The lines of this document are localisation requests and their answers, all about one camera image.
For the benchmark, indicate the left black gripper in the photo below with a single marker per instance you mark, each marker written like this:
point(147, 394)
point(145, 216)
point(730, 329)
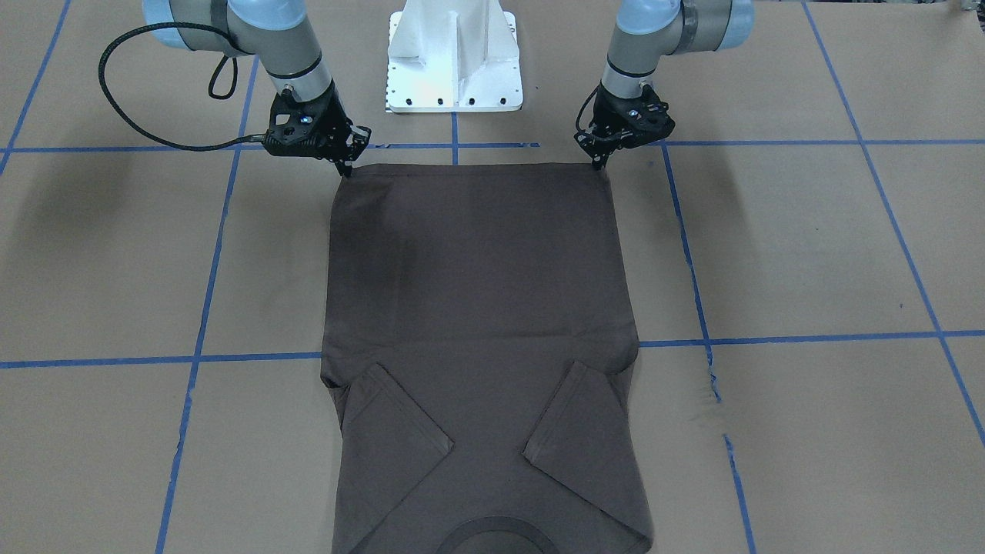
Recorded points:
point(613, 113)

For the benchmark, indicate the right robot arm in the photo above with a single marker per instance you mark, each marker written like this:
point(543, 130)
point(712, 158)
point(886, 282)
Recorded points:
point(278, 33)

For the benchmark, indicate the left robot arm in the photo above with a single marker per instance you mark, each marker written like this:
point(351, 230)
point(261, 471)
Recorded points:
point(646, 31)

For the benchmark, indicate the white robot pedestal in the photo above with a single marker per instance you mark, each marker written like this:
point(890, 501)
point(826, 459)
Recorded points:
point(453, 56)

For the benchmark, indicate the brown t-shirt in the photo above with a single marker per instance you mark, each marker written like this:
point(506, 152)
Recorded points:
point(479, 345)

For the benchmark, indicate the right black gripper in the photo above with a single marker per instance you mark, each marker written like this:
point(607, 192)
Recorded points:
point(332, 115)

